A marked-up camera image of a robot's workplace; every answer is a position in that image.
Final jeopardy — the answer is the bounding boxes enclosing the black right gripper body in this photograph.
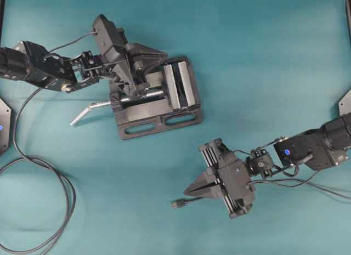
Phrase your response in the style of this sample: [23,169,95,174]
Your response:
[197,138,255,219]

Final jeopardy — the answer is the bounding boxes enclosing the black left camera cable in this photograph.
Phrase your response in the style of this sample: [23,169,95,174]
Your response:
[45,30,98,57]

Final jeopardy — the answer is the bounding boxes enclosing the black USB cable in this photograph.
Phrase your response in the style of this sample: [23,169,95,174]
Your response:
[0,30,98,255]

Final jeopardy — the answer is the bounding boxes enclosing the silver vise crank handle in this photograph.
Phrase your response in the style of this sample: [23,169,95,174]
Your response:
[70,101,111,127]

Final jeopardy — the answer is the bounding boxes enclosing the black bench vise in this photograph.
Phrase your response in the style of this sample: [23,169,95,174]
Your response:
[109,56,203,140]

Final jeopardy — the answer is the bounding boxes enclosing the black camera cable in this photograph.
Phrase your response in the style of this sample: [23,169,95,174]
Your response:
[45,30,98,57]
[246,149,351,203]

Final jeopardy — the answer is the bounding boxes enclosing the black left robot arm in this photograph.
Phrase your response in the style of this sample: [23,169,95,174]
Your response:
[1,15,168,98]

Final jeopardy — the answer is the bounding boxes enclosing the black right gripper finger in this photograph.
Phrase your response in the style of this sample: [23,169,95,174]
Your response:
[189,184,228,199]
[184,170,218,196]

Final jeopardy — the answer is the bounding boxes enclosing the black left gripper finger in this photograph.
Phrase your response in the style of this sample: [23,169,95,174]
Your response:
[120,65,150,94]
[131,43,168,71]

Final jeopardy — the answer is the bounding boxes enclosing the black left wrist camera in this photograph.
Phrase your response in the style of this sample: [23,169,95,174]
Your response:
[92,14,128,62]

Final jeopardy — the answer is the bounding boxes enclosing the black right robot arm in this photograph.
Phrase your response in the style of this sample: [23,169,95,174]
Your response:
[171,114,350,219]

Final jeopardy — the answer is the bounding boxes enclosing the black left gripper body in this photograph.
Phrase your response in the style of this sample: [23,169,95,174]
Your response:
[92,14,150,98]

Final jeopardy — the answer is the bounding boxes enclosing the black right camera cable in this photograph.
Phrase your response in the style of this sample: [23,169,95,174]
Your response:
[246,149,351,203]

